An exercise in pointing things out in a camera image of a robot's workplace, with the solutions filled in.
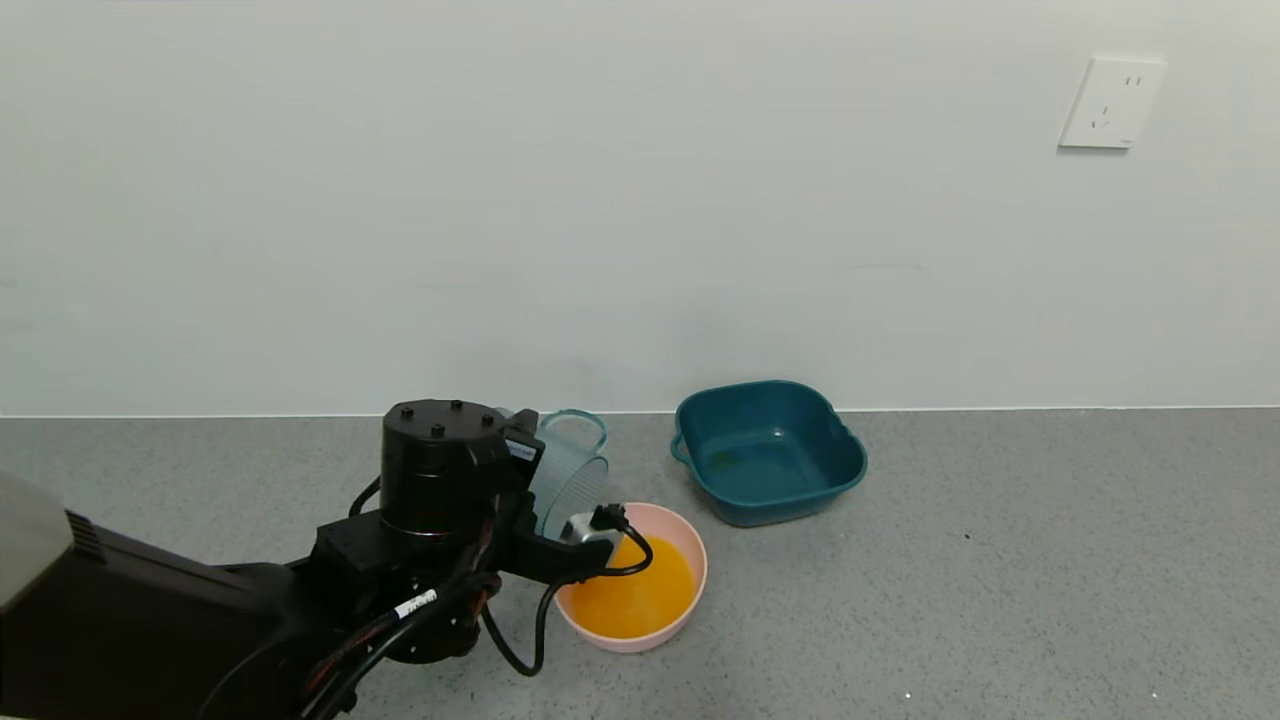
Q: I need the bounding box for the dark teal square basin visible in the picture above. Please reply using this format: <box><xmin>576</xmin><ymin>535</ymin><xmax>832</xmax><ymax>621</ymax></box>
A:
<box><xmin>670</xmin><ymin>380</ymin><xmax>868</xmax><ymax>528</ymax></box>

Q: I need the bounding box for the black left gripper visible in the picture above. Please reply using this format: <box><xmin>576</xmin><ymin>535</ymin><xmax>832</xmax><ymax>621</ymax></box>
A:
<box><xmin>496</xmin><ymin>408</ymin><xmax>546</xmax><ymax>491</ymax></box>

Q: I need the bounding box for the translucent teal ribbed cup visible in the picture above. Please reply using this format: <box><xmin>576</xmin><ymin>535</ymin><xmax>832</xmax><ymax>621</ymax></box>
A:
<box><xmin>528</xmin><ymin>407</ymin><xmax>611</xmax><ymax>543</ymax></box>

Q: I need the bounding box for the orange juice liquid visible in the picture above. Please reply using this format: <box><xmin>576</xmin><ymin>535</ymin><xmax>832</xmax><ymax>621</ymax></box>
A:
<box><xmin>568</xmin><ymin>533</ymin><xmax>697</xmax><ymax>641</ymax></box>

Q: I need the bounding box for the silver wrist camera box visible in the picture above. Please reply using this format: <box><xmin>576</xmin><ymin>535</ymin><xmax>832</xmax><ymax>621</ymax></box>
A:
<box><xmin>558</xmin><ymin>508</ymin><xmax>623</xmax><ymax>547</ymax></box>

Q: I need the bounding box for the pink round bowl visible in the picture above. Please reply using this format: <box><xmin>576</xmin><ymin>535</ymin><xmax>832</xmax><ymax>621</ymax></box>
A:
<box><xmin>551</xmin><ymin>502</ymin><xmax>709</xmax><ymax>653</ymax></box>

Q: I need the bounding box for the black cable with white tag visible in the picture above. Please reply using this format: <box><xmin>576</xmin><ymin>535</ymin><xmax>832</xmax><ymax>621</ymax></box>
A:
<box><xmin>300</xmin><ymin>590</ymin><xmax>441</xmax><ymax>720</ymax></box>

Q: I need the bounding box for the white wall power socket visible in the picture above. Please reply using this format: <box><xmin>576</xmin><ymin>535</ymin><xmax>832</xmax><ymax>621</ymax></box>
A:
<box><xmin>1058</xmin><ymin>56</ymin><xmax>1168</xmax><ymax>151</ymax></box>

